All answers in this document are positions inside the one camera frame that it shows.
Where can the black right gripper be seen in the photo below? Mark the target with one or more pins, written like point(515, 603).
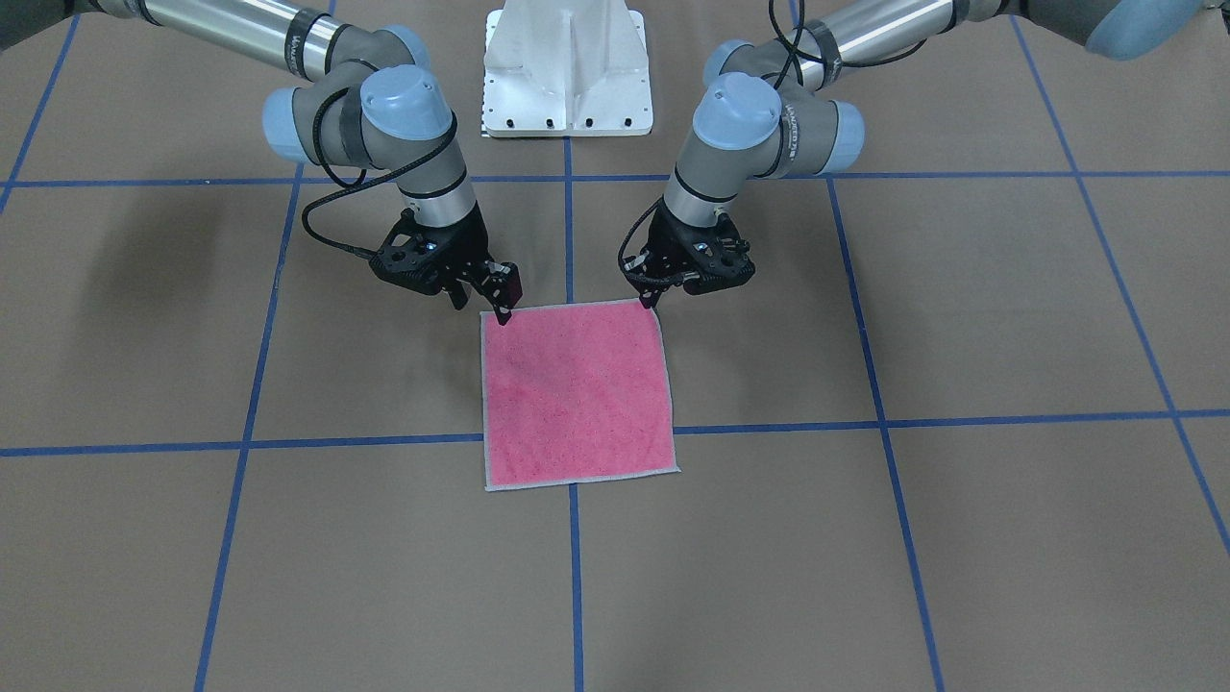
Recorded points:
point(468, 241)

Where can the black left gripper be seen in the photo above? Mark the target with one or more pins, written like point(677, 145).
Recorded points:
point(668, 240)

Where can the pink towel with grey hem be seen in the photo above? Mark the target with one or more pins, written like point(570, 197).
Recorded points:
point(575, 393)

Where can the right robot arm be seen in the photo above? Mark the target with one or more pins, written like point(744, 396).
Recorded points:
point(372, 113)

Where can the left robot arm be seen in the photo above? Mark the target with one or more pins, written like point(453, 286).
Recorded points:
point(761, 116)

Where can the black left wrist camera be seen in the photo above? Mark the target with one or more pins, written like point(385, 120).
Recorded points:
point(719, 263)

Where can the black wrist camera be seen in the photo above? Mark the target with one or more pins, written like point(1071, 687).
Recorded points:
point(411, 257)
point(719, 263)

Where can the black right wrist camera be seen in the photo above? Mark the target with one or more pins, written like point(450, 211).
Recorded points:
point(411, 257)

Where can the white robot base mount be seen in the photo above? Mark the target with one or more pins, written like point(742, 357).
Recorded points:
point(566, 69)

